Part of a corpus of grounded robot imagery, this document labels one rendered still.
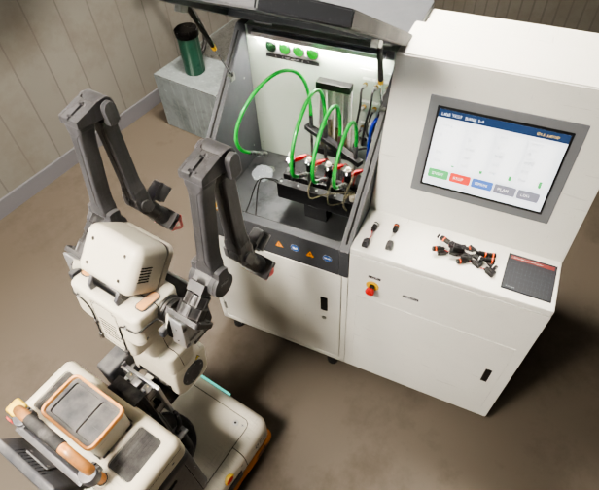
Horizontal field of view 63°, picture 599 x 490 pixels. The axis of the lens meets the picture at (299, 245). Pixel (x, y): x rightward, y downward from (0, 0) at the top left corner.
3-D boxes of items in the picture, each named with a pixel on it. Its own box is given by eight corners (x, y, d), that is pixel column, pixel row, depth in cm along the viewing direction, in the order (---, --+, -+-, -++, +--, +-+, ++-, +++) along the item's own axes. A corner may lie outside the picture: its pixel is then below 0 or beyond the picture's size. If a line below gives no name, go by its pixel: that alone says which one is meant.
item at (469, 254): (428, 259, 172) (430, 249, 168) (436, 237, 178) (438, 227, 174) (494, 279, 166) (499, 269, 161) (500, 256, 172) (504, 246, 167)
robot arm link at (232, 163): (190, 146, 118) (226, 161, 113) (205, 133, 121) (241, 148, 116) (221, 257, 151) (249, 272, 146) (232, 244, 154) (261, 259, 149)
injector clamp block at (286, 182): (279, 208, 213) (276, 182, 201) (289, 192, 218) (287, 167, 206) (352, 230, 202) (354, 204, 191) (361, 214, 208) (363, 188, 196)
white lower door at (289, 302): (227, 314, 264) (201, 231, 212) (229, 311, 266) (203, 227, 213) (337, 358, 245) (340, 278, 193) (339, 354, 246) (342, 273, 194)
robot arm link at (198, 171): (167, 156, 112) (201, 170, 108) (207, 131, 120) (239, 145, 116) (189, 288, 142) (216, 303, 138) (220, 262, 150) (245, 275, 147)
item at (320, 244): (204, 230, 211) (196, 204, 199) (210, 224, 214) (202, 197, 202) (338, 275, 193) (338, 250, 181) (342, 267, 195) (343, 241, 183)
